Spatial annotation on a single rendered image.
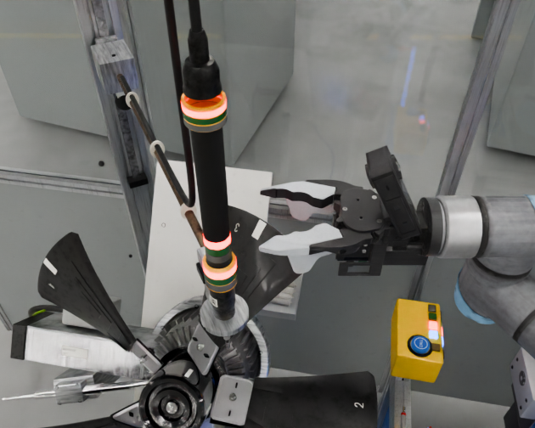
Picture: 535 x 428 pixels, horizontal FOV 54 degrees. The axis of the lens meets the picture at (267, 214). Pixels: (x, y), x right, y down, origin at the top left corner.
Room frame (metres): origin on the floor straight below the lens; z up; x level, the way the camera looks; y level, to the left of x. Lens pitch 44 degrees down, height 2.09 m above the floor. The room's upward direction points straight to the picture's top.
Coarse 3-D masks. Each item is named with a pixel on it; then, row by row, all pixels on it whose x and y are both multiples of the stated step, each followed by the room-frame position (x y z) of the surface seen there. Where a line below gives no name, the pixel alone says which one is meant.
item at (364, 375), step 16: (256, 384) 0.47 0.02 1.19; (272, 384) 0.47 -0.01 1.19; (288, 384) 0.47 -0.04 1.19; (304, 384) 0.47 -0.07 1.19; (320, 384) 0.47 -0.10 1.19; (336, 384) 0.47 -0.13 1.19; (352, 384) 0.47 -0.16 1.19; (368, 384) 0.47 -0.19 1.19; (256, 400) 0.44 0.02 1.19; (272, 400) 0.44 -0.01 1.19; (288, 400) 0.44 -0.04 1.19; (304, 400) 0.44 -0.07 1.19; (320, 400) 0.44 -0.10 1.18; (336, 400) 0.44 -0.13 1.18; (368, 400) 0.44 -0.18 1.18; (256, 416) 0.41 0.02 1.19; (272, 416) 0.41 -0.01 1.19; (288, 416) 0.41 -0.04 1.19; (304, 416) 0.41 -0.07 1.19; (320, 416) 0.41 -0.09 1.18; (336, 416) 0.41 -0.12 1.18; (352, 416) 0.41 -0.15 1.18; (368, 416) 0.41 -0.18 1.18
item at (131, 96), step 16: (192, 0) 0.44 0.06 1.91; (192, 16) 0.44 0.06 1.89; (176, 32) 0.52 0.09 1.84; (176, 48) 0.52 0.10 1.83; (176, 64) 0.52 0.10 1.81; (176, 80) 0.52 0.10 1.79; (128, 96) 0.86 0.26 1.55; (160, 144) 0.71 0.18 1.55; (192, 160) 0.52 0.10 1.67; (192, 176) 0.52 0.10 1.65; (192, 192) 0.52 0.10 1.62; (192, 208) 0.56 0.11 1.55
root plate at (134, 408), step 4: (136, 404) 0.43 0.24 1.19; (128, 408) 0.43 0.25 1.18; (132, 408) 0.43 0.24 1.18; (136, 408) 0.43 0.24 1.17; (120, 412) 0.42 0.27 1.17; (124, 412) 0.42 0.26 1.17; (128, 412) 0.43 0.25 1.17; (132, 412) 0.43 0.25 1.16; (136, 412) 0.43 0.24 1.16; (116, 416) 0.42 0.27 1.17; (120, 416) 0.42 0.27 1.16; (124, 416) 0.42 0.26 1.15; (128, 416) 0.43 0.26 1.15; (136, 416) 0.43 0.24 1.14; (120, 420) 0.42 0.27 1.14; (124, 420) 0.42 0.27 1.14; (128, 420) 0.43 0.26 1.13; (132, 420) 0.43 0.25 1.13; (136, 420) 0.43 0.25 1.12; (128, 424) 0.43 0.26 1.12; (132, 424) 0.43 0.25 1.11; (136, 424) 0.43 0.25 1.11; (140, 424) 0.43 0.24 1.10
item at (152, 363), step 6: (138, 342) 0.50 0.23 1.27; (132, 348) 0.52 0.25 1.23; (138, 348) 0.51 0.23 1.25; (144, 348) 0.50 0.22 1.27; (138, 354) 0.52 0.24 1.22; (144, 354) 0.50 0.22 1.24; (150, 354) 0.49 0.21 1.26; (150, 360) 0.49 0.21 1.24; (156, 360) 0.48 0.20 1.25; (150, 366) 0.50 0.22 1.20; (156, 366) 0.48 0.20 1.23
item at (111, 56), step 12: (108, 36) 1.06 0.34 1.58; (96, 48) 1.02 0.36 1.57; (108, 48) 1.02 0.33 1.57; (120, 48) 1.02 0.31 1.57; (96, 60) 0.98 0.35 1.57; (108, 60) 0.96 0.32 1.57; (120, 60) 0.97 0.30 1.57; (132, 60) 0.98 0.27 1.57; (108, 72) 0.95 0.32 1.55; (120, 72) 0.96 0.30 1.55; (132, 72) 0.97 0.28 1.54; (108, 84) 0.95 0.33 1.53; (132, 84) 0.97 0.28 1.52
